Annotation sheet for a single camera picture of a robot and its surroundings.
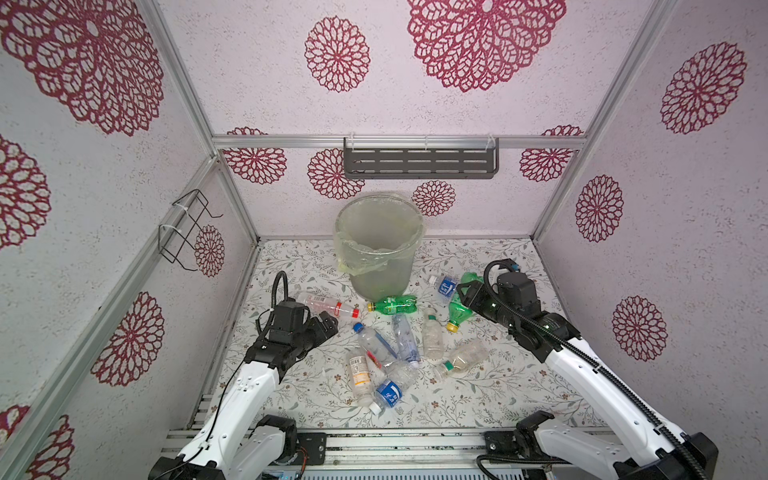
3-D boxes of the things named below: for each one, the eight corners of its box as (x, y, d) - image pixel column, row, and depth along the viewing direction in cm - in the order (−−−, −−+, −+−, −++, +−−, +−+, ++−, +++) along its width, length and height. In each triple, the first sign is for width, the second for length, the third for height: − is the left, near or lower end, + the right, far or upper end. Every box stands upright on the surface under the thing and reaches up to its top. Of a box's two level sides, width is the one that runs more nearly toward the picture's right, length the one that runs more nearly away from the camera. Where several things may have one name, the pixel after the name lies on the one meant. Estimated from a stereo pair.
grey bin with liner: (342, 309, 102) (331, 254, 80) (348, 251, 119) (340, 193, 97) (418, 309, 102) (428, 254, 80) (413, 251, 119) (420, 193, 97)
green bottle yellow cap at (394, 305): (367, 317, 99) (367, 311, 95) (368, 302, 103) (367, 295, 99) (417, 317, 99) (418, 311, 95) (415, 302, 103) (416, 295, 99)
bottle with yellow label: (356, 408, 81) (355, 403, 78) (348, 358, 90) (347, 352, 87) (377, 403, 82) (376, 398, 78) (367, 354, 91) (366, 347, 87)
